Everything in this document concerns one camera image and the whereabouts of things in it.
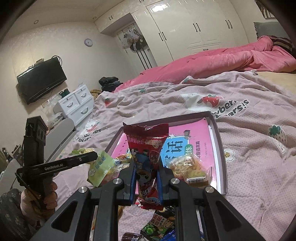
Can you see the pink quilt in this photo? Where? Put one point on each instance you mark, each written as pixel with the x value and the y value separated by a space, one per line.
pixel 208 62

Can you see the round wall clock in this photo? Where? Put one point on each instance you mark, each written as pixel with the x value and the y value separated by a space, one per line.
pixel 88 42

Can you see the white drawer unit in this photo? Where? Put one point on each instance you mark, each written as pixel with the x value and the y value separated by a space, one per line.
pixel 74 104

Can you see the dark clothes pile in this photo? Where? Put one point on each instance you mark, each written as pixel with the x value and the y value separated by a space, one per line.
pixel 109 83

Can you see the orange pastry packet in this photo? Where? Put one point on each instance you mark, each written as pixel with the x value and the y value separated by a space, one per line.
pixel 121 161

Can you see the person's left forearm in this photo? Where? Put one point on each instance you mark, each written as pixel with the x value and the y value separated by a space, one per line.
pixel 11 213

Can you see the red cartoon snack packet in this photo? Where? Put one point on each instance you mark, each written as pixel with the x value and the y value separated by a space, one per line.
pixel 145 148

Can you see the pale green snack packet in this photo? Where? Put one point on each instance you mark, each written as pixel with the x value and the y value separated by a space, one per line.
pixel 99 169

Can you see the person's left hand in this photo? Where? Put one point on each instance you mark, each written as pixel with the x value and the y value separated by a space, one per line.
pixel 52 194

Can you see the dark brown snack packet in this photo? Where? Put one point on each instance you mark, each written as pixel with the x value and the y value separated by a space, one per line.
pixel 131 237

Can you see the dark striped pillow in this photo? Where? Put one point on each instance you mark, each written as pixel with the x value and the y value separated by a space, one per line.
pixel 283 44

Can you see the white wardrobe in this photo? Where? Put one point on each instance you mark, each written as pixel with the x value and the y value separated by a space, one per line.
pixel 196 18

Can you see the clear packet of yellow pastry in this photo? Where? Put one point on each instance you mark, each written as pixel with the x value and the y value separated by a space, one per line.
pixel 185 166

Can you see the brown fuzzy cloth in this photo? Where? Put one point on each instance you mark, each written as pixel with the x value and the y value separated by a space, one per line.
pixel 94 92

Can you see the beige bed sheet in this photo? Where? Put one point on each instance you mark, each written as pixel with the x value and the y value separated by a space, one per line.
pixel 282 85

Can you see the grey padded bed board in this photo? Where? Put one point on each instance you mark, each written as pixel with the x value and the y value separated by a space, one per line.
pixel 60 134

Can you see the pink book with blue label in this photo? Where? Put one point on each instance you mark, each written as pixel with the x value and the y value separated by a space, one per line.
pixel 196 129

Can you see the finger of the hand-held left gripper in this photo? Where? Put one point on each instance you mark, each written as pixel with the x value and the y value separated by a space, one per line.
pixel 85 158

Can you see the grey shallow cardboard box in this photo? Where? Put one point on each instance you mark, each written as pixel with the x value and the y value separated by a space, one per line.
pixel 218 148

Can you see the hanging bags on rack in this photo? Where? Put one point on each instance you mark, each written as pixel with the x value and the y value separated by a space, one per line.
pixel 130 37

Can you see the black green snack packet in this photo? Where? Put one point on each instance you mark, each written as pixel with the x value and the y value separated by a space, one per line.
pixel 157 224

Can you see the black television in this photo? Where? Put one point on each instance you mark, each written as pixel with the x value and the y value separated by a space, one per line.
pixel 41 81

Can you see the grey headboard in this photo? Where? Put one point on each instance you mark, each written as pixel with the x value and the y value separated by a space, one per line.
pixel 266 30

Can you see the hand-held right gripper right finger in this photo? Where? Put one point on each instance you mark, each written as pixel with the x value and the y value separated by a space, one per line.
pixel 160 186

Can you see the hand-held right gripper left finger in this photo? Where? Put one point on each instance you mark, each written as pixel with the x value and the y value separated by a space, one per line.
pixel 132 187

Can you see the blue snack packet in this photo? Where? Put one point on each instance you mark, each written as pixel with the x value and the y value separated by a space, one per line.
pixel 170 236

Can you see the flower wall painting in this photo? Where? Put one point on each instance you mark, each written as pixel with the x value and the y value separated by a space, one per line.
pixel 266 9

